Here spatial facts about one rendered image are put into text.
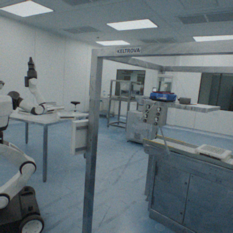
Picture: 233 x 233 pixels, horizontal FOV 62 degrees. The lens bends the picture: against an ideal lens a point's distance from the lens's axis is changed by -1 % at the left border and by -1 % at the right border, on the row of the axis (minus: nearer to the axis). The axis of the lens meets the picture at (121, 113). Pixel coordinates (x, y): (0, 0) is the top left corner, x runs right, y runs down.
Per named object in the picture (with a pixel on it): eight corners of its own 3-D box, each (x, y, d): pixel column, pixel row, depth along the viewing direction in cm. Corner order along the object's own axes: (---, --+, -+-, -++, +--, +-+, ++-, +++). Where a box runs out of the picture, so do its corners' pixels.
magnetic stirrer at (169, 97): (148, 99, 194) (149, 90, 193) (158, 99, 211) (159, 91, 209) (166, 102, 182) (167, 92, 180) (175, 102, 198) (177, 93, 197)
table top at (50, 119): (-30, 111, 299) (-30, 108, 298) (27, 106, 401) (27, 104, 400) (46, 126, 246) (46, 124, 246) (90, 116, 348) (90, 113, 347)
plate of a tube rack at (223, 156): (194, 150, 170) (194, 148, 169) (203, 145, 188) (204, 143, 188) (224, 159, 154) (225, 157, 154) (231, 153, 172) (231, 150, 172)
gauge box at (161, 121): (141, 122, 197) (143, 102, 194) (147, 121, 205) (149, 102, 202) (160, 126, 183) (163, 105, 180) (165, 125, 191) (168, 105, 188)
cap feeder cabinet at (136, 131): (124, 141, 480) (127, 111, 469) (135, 137, 528) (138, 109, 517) (148, 147, 448) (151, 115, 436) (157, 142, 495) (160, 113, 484)
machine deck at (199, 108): (143, 103, 194) (144, 99, 194) (161, 102, 223) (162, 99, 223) (207, 113, 155) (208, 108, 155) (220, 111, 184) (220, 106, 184)
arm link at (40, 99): (38, 91, 177) (48, 110, 178) (42, 92, 187) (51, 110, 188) (27, 96, 177) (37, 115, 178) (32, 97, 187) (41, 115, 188)
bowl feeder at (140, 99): (131, 110, 481) (132, 95, 475) (138, 109, 511) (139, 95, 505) (149, 113, 456) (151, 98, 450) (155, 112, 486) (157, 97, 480)
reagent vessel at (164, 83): (153, 91, 194) (154, 72, 191) (160, 91, 206) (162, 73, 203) (166, 92, 185) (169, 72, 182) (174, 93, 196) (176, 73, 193)
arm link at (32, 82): (38, 73, 182) (39, 85, 179) (35, 78, 190) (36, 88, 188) (25, 72, 174) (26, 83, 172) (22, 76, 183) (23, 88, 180)
